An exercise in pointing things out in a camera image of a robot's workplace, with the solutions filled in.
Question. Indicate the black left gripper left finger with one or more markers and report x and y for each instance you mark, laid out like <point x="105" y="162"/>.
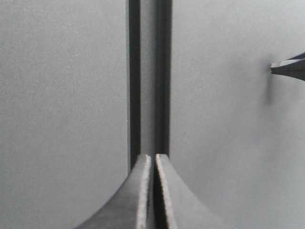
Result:
<point x="128" y="207"/>

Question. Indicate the fingertips of the black right gripper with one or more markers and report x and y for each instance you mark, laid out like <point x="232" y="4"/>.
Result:
<point x="293" y="67"/>

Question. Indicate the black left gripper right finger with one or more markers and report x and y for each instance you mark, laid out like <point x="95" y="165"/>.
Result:
<point x="183" y="210"/>

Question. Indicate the left grey fridge door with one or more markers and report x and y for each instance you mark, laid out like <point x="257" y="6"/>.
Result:
<point x="63" y="110"/>

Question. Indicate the white fridge door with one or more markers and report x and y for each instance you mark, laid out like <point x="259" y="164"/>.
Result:
<point x="237" y="131"/>

